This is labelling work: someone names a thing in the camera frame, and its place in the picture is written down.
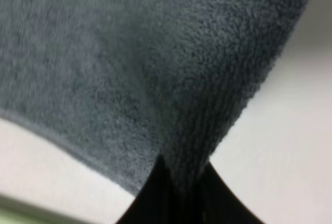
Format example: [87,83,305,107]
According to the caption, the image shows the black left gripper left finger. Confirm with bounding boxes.
[117,156,176,224]

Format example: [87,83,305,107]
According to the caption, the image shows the grey towel with orange pattern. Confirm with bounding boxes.
[1,0,309,194]

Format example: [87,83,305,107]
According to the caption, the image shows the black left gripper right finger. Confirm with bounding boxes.
[181,163,262,224]

